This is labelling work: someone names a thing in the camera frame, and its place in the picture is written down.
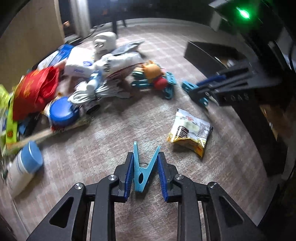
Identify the red fabric bag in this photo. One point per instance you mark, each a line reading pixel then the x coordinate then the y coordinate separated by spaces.
pixel 35 91

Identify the grey plastic mailer bag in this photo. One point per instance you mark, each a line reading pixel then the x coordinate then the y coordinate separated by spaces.
pixel 129 47

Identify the blue round lid container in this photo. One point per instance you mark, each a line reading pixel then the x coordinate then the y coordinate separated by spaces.
pixel 63 113

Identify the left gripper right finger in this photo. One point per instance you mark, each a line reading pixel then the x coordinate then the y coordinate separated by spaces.
pixel 166 177

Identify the wooden cabinet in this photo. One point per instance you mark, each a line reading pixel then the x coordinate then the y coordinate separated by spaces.
pixel 33 33

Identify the green yellow packet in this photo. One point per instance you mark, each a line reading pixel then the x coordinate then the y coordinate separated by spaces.
pixel 11 129

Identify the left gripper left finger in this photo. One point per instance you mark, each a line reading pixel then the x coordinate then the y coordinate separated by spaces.
pixel 125 174

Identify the yellow snack packet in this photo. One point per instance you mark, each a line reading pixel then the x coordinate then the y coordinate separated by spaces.
pixel 190 132

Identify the white crumpled plastic bag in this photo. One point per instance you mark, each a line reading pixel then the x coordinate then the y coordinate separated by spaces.
pixel 122 65

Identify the black storage box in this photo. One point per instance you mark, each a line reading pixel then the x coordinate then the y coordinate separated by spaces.
pixel 210 58

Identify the white bottle blue cap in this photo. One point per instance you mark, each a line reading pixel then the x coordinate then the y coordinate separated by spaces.
pixel 23 168

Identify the orange head toy figure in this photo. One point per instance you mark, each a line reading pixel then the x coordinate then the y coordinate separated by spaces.
pixel 154 74

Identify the light blue clothespin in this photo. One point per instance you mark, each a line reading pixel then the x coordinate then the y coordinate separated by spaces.
pixel 141 174

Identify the white power adapter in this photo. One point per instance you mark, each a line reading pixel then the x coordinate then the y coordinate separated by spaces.
pixel 104 43

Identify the white tissue packet blue logo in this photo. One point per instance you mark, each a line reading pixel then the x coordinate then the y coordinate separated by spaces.
pixel 79 63

